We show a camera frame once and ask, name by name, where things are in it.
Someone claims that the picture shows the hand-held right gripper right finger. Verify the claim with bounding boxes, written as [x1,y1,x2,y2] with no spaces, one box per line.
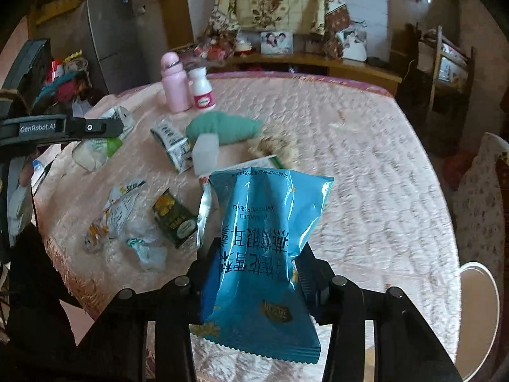
[294,241,464,382]

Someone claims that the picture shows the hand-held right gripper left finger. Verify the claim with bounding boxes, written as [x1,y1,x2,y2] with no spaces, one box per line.
[75,237,223,382]

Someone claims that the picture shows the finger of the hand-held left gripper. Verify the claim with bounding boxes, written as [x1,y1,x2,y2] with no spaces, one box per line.
[66,117,125,141]

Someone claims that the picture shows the white green carton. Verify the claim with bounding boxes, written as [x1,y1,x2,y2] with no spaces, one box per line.
[97,105,135,146]

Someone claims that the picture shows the blue snack packet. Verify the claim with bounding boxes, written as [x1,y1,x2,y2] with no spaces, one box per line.
[190,166,335,367]

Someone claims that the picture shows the pile of colourful items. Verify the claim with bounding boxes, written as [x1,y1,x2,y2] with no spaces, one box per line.
[40,50,94,106]

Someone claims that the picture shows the crumpled clear plastic wrapper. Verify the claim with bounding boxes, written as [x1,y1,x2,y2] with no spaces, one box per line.
[126,237,168,273]

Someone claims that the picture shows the dark green drink carton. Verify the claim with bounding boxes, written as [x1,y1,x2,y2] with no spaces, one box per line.
[152,190,199,249]

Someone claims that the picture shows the flattened white milk carton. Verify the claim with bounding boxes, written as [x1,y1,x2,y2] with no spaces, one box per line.
[150,119,192,173]

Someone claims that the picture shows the clear printed wrapper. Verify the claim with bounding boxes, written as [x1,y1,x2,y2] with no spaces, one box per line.
[83,180,146,252]

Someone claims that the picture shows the grey refrigerator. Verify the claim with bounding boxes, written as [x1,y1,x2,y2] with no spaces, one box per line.
[81,0,146,94]

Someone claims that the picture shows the pink quilted bed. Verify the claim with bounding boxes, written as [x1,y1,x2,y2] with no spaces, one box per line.
[32,72,464,382]

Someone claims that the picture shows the green cloth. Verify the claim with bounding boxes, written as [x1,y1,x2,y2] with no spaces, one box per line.
[186,111,261,145]

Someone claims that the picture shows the red flower decoration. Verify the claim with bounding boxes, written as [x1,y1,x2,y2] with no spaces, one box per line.
[195,32,239,62]

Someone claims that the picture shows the beige fluffy cloth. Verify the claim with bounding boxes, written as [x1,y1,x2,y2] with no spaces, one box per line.
[250,125,301,168]

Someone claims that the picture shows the person's dark clothing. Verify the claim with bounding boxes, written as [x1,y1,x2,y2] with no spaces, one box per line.
[0,225,94,382]

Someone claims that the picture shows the small white ornament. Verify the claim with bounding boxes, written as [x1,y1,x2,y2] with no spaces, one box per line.
[236,32,257,54]

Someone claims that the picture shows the red cloth on floor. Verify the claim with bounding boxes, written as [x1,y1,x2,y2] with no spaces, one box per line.
[443,151,474,186]

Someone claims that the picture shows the floral covered sofa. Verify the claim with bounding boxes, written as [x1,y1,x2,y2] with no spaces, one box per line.
[451,132,509,287]

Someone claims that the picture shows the framed photo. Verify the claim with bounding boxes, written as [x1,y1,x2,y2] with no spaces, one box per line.
[260,31,295,55]

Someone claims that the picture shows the floral hanging cloth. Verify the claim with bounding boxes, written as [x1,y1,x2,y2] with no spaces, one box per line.
[205,0,352,58]

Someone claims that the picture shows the wooden rack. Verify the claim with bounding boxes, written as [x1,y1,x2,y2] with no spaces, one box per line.
[415,26,478,128]

